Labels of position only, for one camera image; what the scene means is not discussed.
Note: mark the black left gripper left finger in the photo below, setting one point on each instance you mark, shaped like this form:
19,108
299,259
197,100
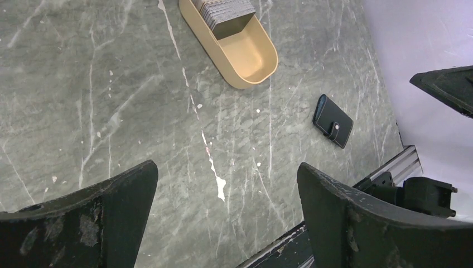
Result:
99,226

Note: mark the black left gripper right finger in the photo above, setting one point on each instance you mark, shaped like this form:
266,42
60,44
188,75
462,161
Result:
350,228

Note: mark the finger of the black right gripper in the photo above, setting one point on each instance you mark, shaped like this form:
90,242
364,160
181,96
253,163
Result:
452,87

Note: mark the black leather card holder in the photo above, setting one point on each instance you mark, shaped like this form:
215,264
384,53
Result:
332,121

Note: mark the stack of credit cards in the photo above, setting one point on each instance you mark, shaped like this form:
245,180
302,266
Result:
225,17

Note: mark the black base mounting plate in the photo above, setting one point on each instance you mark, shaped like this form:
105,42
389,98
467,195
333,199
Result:
292,249

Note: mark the beige oval plastic tray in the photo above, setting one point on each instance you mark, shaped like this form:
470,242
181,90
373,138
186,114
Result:
244,59

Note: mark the black rail bracket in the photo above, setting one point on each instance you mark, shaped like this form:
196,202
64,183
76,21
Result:
419,194

